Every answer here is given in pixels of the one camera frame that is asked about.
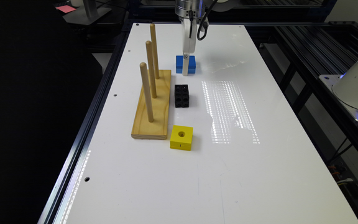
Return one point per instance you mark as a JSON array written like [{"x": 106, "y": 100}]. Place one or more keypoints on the middle wooden peg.
[{"x": 150, "y": 61}]

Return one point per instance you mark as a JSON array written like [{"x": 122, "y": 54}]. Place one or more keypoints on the pink sticky note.
[{"x": 65, "y": 9}]

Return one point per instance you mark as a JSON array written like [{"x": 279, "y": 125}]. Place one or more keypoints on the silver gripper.
[{"x": 192, "y": 15}]

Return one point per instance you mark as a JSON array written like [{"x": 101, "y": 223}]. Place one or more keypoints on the wooden peg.
[
  {"x": 150, "y": 61},
  {"x": 147, "y": 94},
  {"x": 154, "y": 49}
]

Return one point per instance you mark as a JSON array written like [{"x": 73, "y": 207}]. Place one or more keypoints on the wooden peg board base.
[{"x": 158, "y": 129}]

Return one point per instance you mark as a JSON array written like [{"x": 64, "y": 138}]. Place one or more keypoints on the grey monitor stand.
[{"x": 86, "y": 12}]

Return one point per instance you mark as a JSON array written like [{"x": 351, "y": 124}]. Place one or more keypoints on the front wooden peg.
[{"x": 147, "y": 94}]

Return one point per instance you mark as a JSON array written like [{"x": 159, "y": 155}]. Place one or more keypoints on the black aluminium table frame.
[{"x": 312, "y": 45}]

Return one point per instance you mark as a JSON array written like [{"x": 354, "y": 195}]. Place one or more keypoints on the yellow block with hole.
[{"x": 181, "y": 138}]

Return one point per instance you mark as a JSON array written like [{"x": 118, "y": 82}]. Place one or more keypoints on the blue block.
[{"x": 191, "y": 66}]

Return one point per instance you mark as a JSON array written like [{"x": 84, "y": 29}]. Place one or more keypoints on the rear wooden peg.
[{"x": 154, "y": 49}]

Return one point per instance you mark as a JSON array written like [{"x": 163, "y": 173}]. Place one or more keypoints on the black block with holes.
[{"x": 182, "y": 98}]

